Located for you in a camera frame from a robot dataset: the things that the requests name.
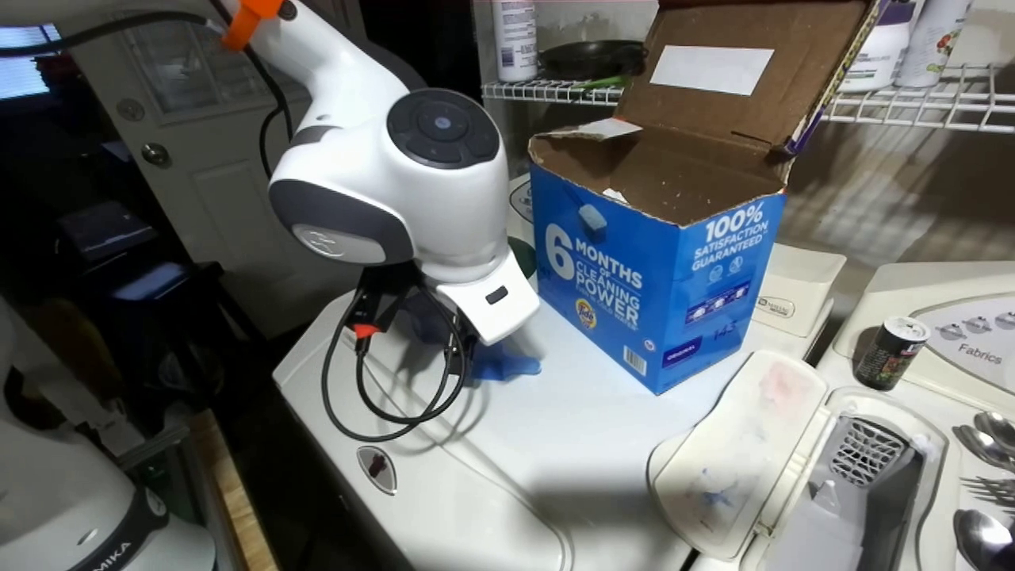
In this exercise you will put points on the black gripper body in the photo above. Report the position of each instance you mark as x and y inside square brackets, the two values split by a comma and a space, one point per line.
[407, 303]

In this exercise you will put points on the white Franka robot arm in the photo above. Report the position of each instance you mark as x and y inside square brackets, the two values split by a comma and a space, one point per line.
[358, 136]

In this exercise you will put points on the white washing machine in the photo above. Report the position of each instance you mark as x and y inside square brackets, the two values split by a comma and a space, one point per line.
[550, 465]

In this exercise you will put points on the blue cardboard detergent box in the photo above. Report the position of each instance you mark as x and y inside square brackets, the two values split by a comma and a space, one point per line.
[653, 274]

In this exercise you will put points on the grey panel door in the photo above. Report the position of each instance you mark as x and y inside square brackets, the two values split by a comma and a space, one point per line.
[191, 158]

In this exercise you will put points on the tall white bottle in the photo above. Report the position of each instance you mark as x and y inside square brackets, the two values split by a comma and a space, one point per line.
[515, 42]

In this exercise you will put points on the translucent plastic container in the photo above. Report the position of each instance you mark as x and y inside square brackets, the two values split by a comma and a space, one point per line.
[739, 454]

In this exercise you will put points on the black frying pan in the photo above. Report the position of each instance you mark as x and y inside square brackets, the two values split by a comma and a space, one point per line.
[591, 57]

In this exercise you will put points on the metal grater box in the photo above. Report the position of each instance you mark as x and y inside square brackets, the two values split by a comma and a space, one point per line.
[866, 475]

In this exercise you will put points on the small dark jar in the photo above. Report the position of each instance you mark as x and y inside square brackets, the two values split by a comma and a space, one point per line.
[889, 353]

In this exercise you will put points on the white bottle with purple cap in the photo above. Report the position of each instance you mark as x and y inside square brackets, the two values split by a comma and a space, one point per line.
[875, 48]

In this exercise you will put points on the small metal spoon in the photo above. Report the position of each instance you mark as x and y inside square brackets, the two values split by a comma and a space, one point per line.
[997, 428]

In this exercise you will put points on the metal fork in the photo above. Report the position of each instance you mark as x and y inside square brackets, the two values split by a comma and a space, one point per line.
[991, 489]

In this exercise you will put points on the large metal spoon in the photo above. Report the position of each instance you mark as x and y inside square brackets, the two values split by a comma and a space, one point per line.
[984, 540]

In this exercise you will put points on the white spray can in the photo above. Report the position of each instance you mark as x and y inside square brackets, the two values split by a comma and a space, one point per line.
[932, 42]

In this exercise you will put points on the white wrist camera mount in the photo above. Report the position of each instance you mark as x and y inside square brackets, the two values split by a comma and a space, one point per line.
[492, 303]

